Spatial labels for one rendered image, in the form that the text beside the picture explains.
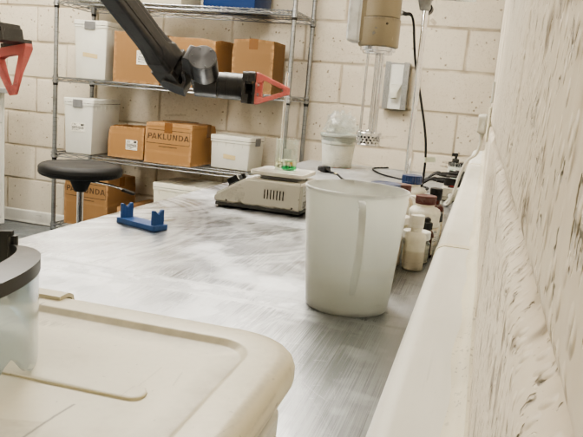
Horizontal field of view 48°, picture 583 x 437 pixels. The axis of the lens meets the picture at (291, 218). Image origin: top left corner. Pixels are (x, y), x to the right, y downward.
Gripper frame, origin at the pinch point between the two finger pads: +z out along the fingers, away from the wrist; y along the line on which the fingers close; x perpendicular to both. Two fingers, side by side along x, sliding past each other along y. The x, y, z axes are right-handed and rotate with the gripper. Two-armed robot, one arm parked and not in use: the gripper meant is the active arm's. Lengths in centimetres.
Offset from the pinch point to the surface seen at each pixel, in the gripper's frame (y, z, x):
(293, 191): -6.9, 3.6, 20.6
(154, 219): -32.7, -19.9, 24.1
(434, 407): -114, 12, 15
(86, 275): -62, -22, 26
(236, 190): -3.5, -8.8, 22.0
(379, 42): 24.7, 21.4, -14.1
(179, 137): 219, -63, 30
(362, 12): 27.5, 16.6, -21.1
